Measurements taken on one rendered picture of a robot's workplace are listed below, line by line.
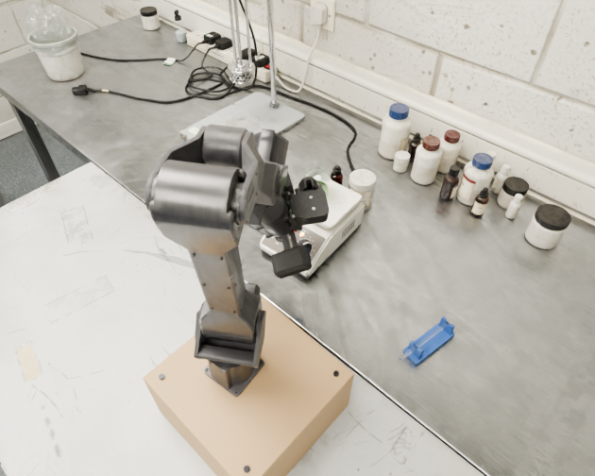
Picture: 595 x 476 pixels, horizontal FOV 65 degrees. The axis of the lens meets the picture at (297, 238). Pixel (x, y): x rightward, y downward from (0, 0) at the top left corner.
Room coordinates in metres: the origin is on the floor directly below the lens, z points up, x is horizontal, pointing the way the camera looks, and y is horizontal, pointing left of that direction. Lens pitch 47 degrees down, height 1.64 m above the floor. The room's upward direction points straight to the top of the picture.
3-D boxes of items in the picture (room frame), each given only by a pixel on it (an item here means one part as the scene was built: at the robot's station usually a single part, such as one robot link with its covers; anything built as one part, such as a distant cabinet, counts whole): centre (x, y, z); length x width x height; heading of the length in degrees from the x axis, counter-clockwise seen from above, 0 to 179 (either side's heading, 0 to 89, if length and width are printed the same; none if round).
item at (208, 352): (0.33, 0.09, 1.10); 0.09 x 0.07 x 0.06; 82
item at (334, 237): (0.70, -0.04, 0.94); 0.22 x 0.13 x 0.08; 142
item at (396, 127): (1.00, -0.25, 0.96); 0.07 x 0.07 x 0.13
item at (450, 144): (0.94, -0.37, 0.95); 0.06 x 0.06 x 0.10
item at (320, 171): (0.73, -0.04, 1.02); 0.06 x 0.05 x 0.08; 168
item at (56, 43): (1.42, 0.74, 1.01); 0.14 x 0.14 x 0.21
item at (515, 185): (0.81, -0.49, 0.93); 0.05 x 0.05 x 0.06
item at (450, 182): (0.83, -0.35, 0.94); 0.03 x 0.03 x 0.08
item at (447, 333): (0.43, -0.23, 0.92); 0.10 x 0.03 x 0.04; 127
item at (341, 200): (0.72, -0.05, 0.98); 0.12 x 0.12 x 0.01; 52
